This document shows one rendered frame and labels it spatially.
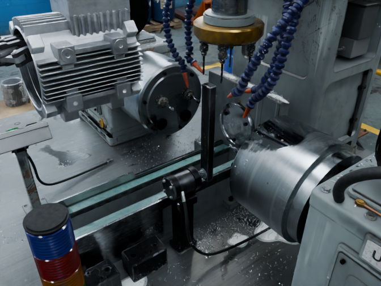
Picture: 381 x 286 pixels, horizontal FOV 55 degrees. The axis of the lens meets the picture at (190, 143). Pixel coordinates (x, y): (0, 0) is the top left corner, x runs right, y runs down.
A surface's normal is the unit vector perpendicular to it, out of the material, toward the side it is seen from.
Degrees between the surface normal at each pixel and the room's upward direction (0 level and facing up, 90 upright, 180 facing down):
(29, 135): 62
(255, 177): 69
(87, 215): 90
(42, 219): 0
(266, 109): 90
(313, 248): 89
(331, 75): 90
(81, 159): 0
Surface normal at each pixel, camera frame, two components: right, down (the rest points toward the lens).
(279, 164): -0.59, -0.36
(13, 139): 0.51, -0.03
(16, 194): 0.00, -0.85
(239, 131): -0.81, 0.31
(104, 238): 0.59, 0.43
